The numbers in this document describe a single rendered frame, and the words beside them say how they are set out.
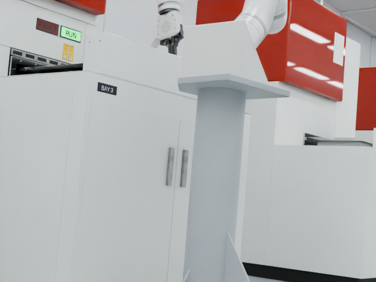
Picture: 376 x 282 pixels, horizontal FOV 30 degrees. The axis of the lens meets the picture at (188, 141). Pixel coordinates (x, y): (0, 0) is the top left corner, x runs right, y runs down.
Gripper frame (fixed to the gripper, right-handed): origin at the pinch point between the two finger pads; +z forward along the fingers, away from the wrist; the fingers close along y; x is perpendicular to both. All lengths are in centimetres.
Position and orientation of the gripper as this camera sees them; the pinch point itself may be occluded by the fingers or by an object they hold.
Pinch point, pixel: (172, 52)
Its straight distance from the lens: 265.7
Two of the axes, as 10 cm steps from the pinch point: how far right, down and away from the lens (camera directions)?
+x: 6.1, 1.2, 7.8
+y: 7.9, -1.9, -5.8
